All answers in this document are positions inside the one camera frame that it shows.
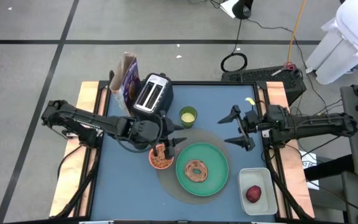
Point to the white paper sheet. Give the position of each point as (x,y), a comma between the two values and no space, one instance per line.
(228,6)

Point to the black round device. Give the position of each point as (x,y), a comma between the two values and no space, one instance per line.
(242,9)

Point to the black perforated computer case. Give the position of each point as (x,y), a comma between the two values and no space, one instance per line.
(259,77)

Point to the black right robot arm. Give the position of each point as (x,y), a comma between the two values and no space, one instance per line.
(315,124)

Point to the white printed paper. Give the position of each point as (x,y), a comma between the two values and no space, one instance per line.
(308,161)

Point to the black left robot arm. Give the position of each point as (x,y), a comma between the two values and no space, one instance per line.
(82,119)

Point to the green plate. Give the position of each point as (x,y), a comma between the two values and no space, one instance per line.
(216,168)

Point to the purple raisin cereal box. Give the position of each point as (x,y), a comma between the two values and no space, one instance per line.
(126,84)

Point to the black toaster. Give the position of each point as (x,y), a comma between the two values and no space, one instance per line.
(152,93)

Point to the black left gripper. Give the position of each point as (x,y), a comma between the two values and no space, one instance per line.
(148,132)

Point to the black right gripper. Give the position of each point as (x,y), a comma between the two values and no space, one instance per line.
(253,124)

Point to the blue patterned ceramic bowl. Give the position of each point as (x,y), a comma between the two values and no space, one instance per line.
(152,161)

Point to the toasted bagel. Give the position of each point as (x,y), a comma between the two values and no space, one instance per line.
(189,172)

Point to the red apple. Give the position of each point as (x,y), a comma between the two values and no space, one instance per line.
(253,194)

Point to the wooden side board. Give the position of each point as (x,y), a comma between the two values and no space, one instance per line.
(85,93)
(277,93)

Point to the cereal heap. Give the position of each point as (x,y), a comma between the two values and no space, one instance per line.
(160,162)

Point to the round woven placemat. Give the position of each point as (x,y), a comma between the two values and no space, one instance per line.
(166,183)

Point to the green glass cup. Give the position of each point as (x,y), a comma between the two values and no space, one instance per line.
(188,117)

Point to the white covered object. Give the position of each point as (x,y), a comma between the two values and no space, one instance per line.
(346,37)

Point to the small yellow green object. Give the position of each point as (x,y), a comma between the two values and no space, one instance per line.
(250,101)

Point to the white rectangular container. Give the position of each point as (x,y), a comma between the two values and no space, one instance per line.
(256,177)

